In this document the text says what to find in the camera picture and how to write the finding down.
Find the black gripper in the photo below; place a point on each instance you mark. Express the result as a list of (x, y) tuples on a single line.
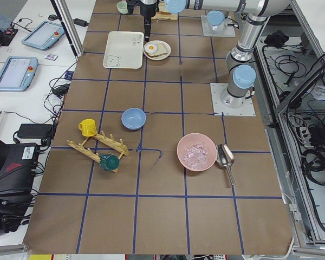
[(146, 10)]

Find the cream round plate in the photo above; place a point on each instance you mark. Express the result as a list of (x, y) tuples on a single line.
[(161, 57)]

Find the bread slice on plate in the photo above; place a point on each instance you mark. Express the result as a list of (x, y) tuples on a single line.
[(161, 50)]

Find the green bowl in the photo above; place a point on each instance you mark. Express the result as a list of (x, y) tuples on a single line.
[(122, 7)]

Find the fried egg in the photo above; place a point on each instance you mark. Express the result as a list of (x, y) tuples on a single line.
[(150, 48)]

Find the cream bear tray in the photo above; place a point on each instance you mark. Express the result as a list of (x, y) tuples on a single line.
[(124, 49)]

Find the blue bowl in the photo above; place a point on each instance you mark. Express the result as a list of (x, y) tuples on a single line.
[(133, 118)]

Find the blue teach pendant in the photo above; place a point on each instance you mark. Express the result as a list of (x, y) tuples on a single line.
[(44, 36), (17, 73)]

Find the yellow cup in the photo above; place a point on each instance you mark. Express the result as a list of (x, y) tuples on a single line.
[(88, 127)]

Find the pink bowl with ice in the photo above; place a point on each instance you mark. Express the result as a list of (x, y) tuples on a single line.
[(196, 152)]

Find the dark green cup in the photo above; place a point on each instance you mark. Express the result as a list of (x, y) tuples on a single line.
[(109, 162)]

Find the black power adapter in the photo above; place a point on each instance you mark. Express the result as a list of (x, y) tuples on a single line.
[(33, 131)]

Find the metal scoop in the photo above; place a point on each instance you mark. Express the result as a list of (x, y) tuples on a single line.
[(225, 159)]

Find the black computer box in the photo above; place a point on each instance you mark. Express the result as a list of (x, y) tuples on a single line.
[(17, 165)]

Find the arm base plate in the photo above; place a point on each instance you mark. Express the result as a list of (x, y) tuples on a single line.
[(225, 104), (222, 30)]

